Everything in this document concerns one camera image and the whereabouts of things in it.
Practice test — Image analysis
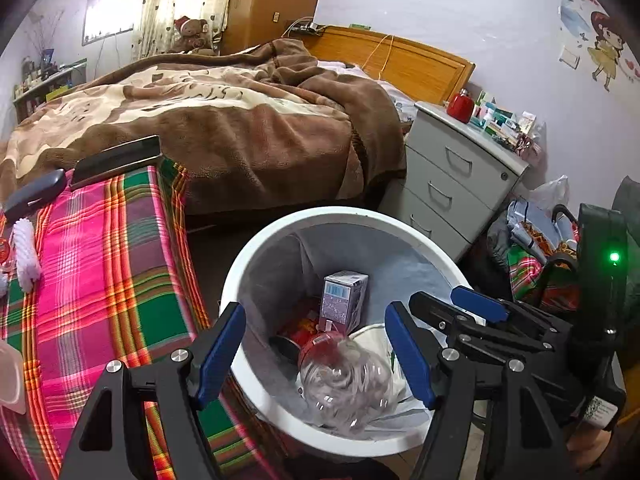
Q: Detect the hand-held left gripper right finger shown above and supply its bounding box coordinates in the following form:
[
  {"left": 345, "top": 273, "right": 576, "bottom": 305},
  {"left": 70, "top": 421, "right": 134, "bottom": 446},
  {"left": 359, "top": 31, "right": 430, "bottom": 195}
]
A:
[{"left": 384, "top": 301, "right": 576, "bottom": 480}]

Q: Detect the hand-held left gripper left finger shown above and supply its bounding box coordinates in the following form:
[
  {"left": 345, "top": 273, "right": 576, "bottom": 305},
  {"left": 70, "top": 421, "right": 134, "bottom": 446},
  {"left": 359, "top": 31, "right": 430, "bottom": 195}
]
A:
[{"left": 59, "top": 301, "right": 247, "bottom": 480}]

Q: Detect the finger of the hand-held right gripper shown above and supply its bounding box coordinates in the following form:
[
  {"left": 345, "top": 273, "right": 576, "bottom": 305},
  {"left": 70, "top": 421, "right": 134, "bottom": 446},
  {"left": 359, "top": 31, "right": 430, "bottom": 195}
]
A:
[
  {"left": 409, "top": 291, "right": 556, "bottom": 363},
  {"left": 450, "top": 286, "right": 573, "bottom": 342}
]

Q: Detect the clear plastic bottle red label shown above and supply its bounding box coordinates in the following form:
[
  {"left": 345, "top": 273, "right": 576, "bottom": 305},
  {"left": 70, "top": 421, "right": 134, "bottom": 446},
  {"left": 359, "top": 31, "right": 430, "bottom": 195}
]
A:
[{"left": 298, "top": 330, "right": 396, "bottom": 436}]

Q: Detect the purple milk carton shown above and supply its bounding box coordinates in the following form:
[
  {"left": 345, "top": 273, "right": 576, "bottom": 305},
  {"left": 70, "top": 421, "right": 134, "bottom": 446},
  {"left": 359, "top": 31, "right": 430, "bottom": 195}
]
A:
[{"left": 318, "top": 270, "right": 370, "bottom": 333}]

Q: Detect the white trash bin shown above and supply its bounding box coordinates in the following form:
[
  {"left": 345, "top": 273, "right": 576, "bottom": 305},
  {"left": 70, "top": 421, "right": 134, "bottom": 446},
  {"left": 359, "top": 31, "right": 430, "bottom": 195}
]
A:
[{"left": 218, "top": 206, "right": 481, "bottom": 458}]

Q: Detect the white foam net sleeve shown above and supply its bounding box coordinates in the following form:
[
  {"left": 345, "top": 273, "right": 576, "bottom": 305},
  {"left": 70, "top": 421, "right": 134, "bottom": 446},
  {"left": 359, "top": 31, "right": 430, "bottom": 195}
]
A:
[{"left": 11, "top": 219, "right": 41, "bottom": 291}]

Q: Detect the person's right hand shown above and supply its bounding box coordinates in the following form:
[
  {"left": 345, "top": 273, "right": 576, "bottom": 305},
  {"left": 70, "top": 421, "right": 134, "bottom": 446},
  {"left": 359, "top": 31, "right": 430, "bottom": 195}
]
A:
[{"left": 565, "top": 427, "right": 618, "bottom": 478}]

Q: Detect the pile of colourful bags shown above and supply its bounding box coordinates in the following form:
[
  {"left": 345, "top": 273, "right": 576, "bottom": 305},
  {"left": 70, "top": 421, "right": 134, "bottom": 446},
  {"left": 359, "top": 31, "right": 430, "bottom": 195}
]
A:
[{"left": 487, "top": 199, "right": 583, "bottom": 311}]

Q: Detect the white plastic bag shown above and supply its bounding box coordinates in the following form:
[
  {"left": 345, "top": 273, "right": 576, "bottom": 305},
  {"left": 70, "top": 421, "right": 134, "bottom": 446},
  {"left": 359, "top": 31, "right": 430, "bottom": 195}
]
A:
[{"left": 525, "top": 175, "right": 571, "bottom": 216}]

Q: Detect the grey drawer cabinet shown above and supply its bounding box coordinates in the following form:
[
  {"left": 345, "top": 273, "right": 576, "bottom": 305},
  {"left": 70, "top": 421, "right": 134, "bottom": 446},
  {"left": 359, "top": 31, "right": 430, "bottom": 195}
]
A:
[{"left": 377, "top": 101, "right": 531, "bottom": 263}]

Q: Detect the plaid tablecloth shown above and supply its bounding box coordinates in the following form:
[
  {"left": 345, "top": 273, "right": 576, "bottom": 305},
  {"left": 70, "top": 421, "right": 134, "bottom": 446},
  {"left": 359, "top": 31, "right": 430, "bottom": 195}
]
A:
[{"left": 0, "top": 160, "right": 281, "bottom": 480}]

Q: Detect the pile of small boxes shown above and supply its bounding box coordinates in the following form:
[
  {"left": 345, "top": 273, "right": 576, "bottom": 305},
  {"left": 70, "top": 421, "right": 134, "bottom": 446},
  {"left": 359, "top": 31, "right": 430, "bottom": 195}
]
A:
[{"left": 470, "top": 91, "right": 543, "bottom": 153}]

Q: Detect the black smartphone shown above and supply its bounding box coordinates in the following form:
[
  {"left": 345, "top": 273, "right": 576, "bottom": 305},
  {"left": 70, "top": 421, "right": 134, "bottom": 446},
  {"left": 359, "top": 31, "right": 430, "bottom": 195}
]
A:
[{"left": 69, "top": 135, "right": 163, "bottom": 191}]

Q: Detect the brown beige blanket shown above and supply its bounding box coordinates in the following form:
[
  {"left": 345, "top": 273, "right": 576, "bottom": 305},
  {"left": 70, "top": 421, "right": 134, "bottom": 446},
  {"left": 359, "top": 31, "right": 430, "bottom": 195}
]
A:
[{"left": 0, "top": 37, "right": 408, "bottom": 216}]

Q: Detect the wooden headboard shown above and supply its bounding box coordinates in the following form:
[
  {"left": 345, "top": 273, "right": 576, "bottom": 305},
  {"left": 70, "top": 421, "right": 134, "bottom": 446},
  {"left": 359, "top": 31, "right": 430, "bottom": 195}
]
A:
[{"left": 305, "top": 25, "right": 476, "bottom": 106}]

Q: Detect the dark blue glasses case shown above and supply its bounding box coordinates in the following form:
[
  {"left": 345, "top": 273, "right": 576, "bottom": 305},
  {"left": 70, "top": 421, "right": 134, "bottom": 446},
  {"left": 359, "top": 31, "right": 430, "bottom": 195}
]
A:
[{"left": 4, "top": 169, "right": 68, "bottom": 216}]

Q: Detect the pink bed sheet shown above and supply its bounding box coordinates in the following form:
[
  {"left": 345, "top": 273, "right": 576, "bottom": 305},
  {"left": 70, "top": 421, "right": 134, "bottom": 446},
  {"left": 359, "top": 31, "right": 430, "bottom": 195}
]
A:
[{"left": 317, "top": 60, "right": 418, "bottom": 123}]

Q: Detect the power strip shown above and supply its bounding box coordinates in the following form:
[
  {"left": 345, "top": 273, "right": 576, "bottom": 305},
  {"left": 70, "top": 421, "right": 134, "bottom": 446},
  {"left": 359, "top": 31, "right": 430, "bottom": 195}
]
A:
[{"left": 285, "top": 17, "right": 326, "bottom": 36}]

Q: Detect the shelf with bottles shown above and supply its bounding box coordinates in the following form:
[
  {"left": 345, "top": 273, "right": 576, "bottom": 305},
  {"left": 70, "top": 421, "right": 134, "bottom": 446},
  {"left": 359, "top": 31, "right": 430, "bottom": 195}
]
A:
[{"left": 12, "top": 60, "right": 88, "bottom": 123}]

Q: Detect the brown teddy bear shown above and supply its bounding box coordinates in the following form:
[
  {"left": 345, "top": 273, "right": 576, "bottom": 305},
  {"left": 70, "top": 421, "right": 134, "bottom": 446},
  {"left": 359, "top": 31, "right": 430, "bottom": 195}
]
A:
[{"left": 167, "top": 16, "right": 216, "bottom": 55}]

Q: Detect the vase with branches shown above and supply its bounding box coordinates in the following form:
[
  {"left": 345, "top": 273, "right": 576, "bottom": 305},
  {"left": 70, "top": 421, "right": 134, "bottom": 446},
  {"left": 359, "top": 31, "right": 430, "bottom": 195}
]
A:
[{"left": 22, "top": 10, "right": 66, "bottom": 68}]

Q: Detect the wooden wardrobe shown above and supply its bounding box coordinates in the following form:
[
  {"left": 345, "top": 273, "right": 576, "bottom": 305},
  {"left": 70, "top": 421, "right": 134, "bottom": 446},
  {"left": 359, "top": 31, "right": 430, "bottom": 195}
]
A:
[{"left": 220, "top": 0, "right": 331, "bottom": 56}]

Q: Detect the small window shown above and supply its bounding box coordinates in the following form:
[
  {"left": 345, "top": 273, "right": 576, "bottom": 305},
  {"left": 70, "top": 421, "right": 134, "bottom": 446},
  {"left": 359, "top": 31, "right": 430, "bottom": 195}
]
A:
[{"left": 82, "top": 0, "right": 141, "bottom": 46}]

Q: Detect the patterned curtain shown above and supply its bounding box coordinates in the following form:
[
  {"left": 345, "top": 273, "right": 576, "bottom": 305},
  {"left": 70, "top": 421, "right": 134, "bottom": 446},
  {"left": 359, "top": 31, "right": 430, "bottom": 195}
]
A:
[{"left": 131, "top": 0, "right": 238, "bottom": 58}]

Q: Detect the cartoon girl wall sticker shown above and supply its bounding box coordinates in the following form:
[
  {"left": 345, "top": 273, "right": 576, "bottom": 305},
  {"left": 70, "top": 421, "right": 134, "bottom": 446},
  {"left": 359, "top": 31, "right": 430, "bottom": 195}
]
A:
[{"left": 582, "top": 10, "right": 640, "bottom": 93}]

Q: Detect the orange cable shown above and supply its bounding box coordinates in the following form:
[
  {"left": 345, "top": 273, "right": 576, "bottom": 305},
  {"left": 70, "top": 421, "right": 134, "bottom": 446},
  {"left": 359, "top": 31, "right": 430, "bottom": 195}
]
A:
[{"left": 361, "top": 34, "right": 396, "bottom": 81}]

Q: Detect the blue wall sticker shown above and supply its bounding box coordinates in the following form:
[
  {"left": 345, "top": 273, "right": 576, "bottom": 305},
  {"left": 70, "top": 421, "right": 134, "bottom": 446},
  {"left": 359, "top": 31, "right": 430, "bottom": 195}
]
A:
[{"left": 555, "top": 0, "right": 596, "bottom": 36}]

